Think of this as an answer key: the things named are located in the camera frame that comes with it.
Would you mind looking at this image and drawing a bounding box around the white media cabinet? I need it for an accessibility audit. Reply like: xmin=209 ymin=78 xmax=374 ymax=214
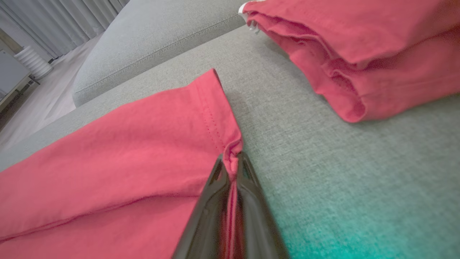
xmin=0 ymin=49 xmax=35 ymax=112

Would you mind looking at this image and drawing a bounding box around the red garment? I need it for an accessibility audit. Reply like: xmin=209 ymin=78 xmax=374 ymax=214
xmin=238 ymin=0 xmax=460 ymax=123

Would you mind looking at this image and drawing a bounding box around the red jersey with lettering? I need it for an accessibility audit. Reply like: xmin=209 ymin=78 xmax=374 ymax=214
xmin=0 ymin=68 xmax=243 ymax=259

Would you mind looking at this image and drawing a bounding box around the grey pleated curtain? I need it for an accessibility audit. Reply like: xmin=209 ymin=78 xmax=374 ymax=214
xmin=0 ymin=0 xmax=130 ymax=60

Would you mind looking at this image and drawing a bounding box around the white ribbed plant pot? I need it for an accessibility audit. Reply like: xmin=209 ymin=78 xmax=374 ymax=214
xmin=14 ymin=46 xmax=54 ymax=80

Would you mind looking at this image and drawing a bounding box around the grey sofa chaise cushion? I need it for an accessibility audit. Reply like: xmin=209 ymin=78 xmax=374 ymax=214
xmin=72 ymin=0 xmax=252 ymax=108

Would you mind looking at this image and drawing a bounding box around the grey fabric sofa seat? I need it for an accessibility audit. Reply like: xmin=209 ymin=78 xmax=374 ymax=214
xmin=0 ymin=25 xmax=460 ymax=259

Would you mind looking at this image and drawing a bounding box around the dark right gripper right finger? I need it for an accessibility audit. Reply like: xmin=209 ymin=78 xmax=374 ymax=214
xmin=235 ymin=151 xmax=290 ymax=259

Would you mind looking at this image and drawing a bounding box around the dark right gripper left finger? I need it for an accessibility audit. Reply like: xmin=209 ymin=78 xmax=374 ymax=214
xmin=172 ymin=155 xmax=234 ymax=259

